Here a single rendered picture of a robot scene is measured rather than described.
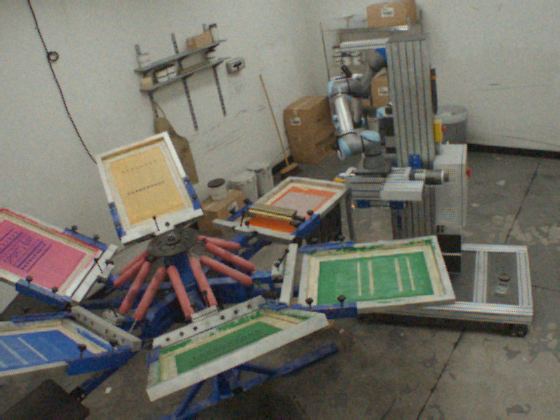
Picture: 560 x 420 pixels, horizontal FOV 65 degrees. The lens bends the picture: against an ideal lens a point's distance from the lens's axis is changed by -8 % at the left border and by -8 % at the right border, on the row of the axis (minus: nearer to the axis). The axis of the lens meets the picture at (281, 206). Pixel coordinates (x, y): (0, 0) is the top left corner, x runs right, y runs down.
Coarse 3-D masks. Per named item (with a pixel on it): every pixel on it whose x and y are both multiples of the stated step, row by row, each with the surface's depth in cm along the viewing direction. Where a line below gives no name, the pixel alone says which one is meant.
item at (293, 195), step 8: (288, 192) 370; (296, 192) 367; (304, 192) 365; (280, 200) 360; (288, 200) 358; (296, 200) 355; (256, 216) 344; (264, 216) 342; (256, 224) 334; (264, 224) 332
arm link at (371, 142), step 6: (366, 132) 303; (372, 132) 302; (360, 138) 300; (366, 138) 299; (372, 138) 297; (378, 138) 299; (366, 144) 299; (372, 144) 299; (378, 144) 300; (366, 150) 302; (372, 150) 301; (378, 150) 302
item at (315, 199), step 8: (312, 192) 362; (320, 192) 360; (328, 192) 357; (336, 192) 355; (304, 200) 353; (312, 200) 351; (320, 200) 348; (296, 208) 344; (304, 208) 342; (312, 208) 340; (272, 224) 330; (280, 224) 328; (288, 224) 326; (288, 232) 317
